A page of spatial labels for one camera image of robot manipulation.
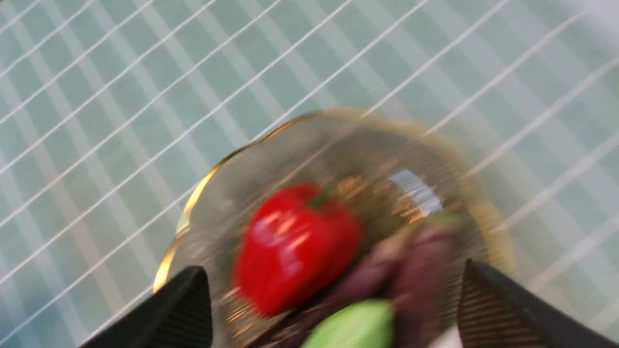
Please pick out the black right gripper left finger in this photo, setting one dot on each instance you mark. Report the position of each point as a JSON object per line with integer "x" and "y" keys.
{"x": 178, "y": 315}

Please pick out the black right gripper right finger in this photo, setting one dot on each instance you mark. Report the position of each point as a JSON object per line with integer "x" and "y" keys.
{"x": 494, "y": 311}

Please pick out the green cucumber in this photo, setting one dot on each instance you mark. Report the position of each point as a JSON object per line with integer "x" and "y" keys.
{"x": 365, "y": 324}

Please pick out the dark purple eggplant rear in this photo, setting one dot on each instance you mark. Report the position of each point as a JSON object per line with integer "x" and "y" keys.
{"x": 418, "y": 288}

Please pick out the dark purple eggplant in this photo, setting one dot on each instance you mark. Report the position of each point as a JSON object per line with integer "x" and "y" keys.
{"x": 418, "y": 288}
{"x": 363, "y": 282}

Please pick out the dark purple eggplant front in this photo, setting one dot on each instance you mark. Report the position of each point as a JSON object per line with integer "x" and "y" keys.
{"x": 363, "y": 282}

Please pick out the red bell pepper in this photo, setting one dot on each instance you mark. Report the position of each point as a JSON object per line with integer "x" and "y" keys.
{"x": 299, "y": 241}

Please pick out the gold-rimmed glass plate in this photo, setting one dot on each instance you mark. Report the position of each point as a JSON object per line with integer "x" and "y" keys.
{"x": 387, "y": 172}

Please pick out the green checkered tablecloth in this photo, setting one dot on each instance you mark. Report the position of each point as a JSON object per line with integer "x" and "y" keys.
{"x": 113, "y": 110}

